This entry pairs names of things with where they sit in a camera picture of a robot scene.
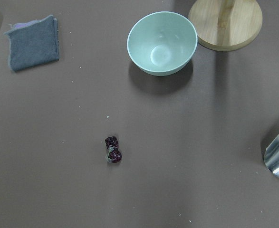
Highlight wooden cup tree stand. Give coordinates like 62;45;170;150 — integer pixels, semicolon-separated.
188;0;263;51

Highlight mint green bowl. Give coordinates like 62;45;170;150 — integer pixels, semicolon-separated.
126;11;198;76

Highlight dark red cherries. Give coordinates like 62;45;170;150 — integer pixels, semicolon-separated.
105;136;122;163

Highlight grey folded cloth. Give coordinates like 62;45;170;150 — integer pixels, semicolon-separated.
4;15;59;72

